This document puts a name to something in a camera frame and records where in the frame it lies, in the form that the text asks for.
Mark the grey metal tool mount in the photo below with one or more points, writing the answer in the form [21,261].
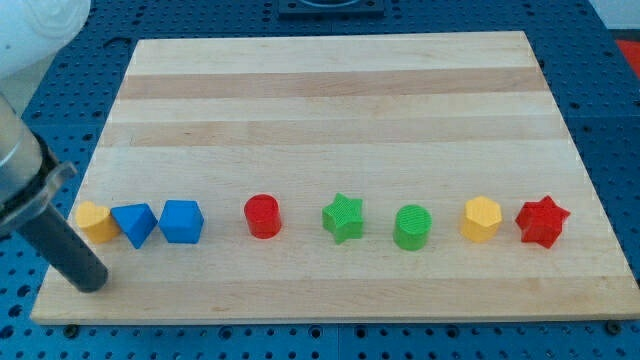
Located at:
[31,174]

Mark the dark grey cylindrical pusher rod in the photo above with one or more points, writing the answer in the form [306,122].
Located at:
[53,238]

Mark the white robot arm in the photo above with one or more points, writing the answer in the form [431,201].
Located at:
[32,30]

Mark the blue triangle block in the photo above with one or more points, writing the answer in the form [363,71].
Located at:
[136,221]

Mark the yellow heart block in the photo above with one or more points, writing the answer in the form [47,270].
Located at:
[96,222]

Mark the blue cube block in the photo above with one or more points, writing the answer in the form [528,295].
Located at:
[181,221]

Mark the red cylinder block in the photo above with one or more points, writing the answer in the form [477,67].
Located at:
[263,216]

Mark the green star block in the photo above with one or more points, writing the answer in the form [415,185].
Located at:
[343,218]

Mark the light wooden board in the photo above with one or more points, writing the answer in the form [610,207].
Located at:
[427,119]

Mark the green cylinder block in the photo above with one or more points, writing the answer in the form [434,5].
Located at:
[412,227]

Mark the yellow hexagon block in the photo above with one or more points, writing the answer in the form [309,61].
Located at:
[481,219]

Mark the red star block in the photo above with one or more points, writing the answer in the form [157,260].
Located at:
[541,222]

